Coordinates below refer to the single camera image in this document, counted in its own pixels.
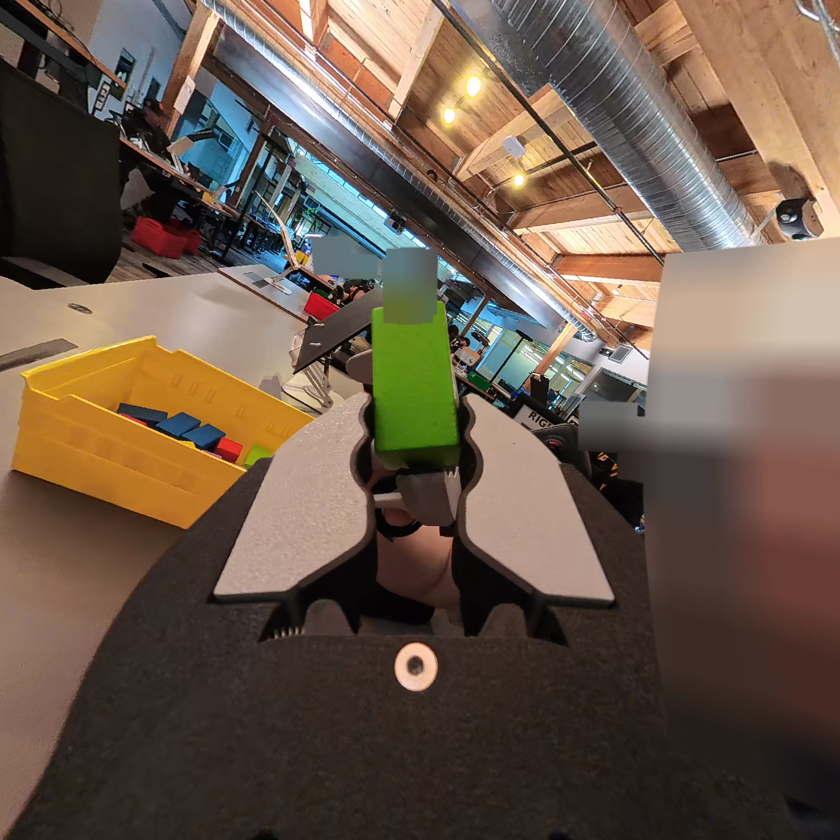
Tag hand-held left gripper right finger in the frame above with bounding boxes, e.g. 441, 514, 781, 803
453, 394, 616, 634

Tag large spiral ceiling duct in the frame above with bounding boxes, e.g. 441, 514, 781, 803
486, 0, 762, 253

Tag framed black white marker sign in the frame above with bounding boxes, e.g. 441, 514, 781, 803
512, 394, 581, 431

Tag black tilted board stand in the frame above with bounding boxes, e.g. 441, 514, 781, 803
292, 298, 378, 411

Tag yellow plastic bin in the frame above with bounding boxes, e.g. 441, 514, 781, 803
12, 336, 316, 529

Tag white curved board stand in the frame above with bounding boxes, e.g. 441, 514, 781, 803
252, 197, 316, 293

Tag person's right hand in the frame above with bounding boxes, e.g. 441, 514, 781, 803
377, 508, 462, 608

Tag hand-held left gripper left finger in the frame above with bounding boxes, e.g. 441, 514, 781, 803
213, 392, 380, 634

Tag black office chair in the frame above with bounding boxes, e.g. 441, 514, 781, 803
0, 59, 124, 286

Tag wooden standing desk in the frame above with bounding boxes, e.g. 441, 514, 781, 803
0, 0, 127, 89

